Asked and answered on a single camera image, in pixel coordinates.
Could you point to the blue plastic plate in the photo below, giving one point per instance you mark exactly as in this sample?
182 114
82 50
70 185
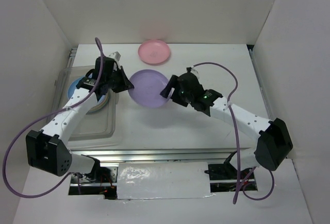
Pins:
72 87

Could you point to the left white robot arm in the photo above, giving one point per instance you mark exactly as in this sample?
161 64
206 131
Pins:
47 149

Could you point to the aluminium front rail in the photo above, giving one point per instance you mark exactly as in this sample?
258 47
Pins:
160 155

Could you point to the clear plastic bin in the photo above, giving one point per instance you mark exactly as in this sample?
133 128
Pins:
97 125

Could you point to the aluminium right side rail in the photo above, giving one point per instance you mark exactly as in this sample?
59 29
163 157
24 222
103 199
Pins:
260 83

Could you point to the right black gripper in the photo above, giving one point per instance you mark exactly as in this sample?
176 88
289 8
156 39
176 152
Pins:
166 91

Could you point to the aluminium rail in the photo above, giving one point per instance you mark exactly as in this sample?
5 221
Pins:
160 155
260 83

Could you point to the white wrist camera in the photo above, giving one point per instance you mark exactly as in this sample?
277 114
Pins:
115 55
193 71

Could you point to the pink plastic plate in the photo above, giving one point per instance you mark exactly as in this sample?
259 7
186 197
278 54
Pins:
154 52

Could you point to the purple plate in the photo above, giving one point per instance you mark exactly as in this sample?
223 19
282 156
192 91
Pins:
148 85

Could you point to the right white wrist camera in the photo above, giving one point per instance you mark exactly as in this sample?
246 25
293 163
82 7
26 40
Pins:
193 71

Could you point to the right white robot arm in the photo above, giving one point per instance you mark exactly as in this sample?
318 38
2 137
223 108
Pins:
272 139

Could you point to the cream plastic plate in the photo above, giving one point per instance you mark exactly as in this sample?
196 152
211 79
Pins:
100 104

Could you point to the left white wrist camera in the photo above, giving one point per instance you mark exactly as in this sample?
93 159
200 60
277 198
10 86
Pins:
115 55

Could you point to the white foil-edged board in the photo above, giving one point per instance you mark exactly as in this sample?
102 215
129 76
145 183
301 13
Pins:
170 180

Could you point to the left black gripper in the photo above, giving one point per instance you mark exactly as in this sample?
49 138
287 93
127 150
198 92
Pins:
126 83

